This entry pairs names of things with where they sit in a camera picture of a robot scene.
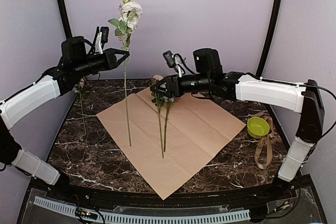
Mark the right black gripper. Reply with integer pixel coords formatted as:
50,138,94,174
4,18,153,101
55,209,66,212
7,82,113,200
151,73,213,98

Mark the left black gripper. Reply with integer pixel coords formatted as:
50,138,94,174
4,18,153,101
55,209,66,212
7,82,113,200
73,47,128,77

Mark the pale pink fake flower stem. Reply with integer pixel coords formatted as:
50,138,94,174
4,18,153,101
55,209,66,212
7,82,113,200
149,74,166,159

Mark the pink rose fake flower stem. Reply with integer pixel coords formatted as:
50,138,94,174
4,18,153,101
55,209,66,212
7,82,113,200
72,77,87,135

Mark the white fake flower stem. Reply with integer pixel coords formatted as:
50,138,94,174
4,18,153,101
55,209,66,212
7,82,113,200
108,0,142,147

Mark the green and pink wrapping paper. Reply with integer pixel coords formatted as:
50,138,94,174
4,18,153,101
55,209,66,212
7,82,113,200
97,89,245,199

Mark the lime green plastic bowl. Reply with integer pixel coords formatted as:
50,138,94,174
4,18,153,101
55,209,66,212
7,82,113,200
247,117,270,139

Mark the blue fake flower stem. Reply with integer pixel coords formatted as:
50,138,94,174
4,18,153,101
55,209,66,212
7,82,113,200
163,98,174,152

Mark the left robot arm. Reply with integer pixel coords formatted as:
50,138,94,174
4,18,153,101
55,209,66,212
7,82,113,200
1,36,130,201

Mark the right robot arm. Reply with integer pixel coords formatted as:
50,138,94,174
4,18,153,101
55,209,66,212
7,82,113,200
150,48,324,200

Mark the tan ribbon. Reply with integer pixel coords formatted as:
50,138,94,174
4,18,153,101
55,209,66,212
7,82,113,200
253,112,275,170

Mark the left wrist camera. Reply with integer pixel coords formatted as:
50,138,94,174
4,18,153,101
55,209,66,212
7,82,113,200
93,26,109,54

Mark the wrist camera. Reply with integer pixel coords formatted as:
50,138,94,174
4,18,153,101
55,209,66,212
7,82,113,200
163,50,186,77
93,26,109,54

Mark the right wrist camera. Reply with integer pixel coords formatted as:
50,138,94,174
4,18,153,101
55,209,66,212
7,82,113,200
163,50,186,77

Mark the left black frame post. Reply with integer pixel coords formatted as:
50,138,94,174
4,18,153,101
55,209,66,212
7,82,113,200
57,0,72,39

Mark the black frame post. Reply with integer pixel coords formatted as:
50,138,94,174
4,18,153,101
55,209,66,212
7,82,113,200
57,0,72,39
256,0,281,77

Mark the white slotted cable duct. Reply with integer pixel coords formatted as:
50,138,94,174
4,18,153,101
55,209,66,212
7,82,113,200
33,196,250,223

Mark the black front table rail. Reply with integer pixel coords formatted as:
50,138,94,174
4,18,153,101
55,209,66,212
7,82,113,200
69,184,271,208

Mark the right black frame post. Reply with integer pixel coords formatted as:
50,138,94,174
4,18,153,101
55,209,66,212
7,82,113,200
256,0,281,77

